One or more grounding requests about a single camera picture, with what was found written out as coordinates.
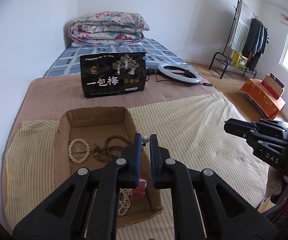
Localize red strap wristwatch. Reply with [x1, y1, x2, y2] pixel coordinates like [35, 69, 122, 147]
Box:
[130, 178, 147, 205]

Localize brown wooden bead necklace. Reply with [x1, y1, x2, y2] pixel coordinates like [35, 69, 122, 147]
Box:
[91, 135, 132, 169]

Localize cream bead bracelet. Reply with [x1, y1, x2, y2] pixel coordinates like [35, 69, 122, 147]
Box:
[68, 138, 91, 164]

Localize white pearl earring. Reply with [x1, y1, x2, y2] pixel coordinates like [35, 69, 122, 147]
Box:
[141, 135, 150, 146]

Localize white gloved right hand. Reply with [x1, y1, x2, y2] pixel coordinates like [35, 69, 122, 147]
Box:
[265, 167, 288, 204]

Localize orange covered box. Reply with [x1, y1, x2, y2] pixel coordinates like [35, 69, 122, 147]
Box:
[239, 73, 286, 120]

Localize brown cardboard box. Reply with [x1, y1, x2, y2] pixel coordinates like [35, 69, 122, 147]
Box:
[54, 107, 163, 228]

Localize striped yellow cloth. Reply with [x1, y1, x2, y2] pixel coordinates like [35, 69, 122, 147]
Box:
[3, 93, 268, 239]

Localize yellow box on rack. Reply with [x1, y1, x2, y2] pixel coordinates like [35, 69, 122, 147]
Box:
[231, 51, 248, 70]

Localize black clothes rack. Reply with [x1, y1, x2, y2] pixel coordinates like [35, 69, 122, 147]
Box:
[209, 0, 269, 79]

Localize hanging clothes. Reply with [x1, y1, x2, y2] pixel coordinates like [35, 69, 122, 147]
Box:
[228, 0, 269, 73]

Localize brown blanket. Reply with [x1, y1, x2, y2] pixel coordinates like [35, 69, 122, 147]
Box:
[14, 72, 219, 136]

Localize black snack bag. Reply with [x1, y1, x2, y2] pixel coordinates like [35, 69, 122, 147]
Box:
[80, 52, 146, 98]

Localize folded floral quilt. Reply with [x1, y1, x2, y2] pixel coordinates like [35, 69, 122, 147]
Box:
[68, 11, 149, 46]

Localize white ring light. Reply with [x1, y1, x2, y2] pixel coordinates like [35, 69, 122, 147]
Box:
[158, 63, 201, 86]

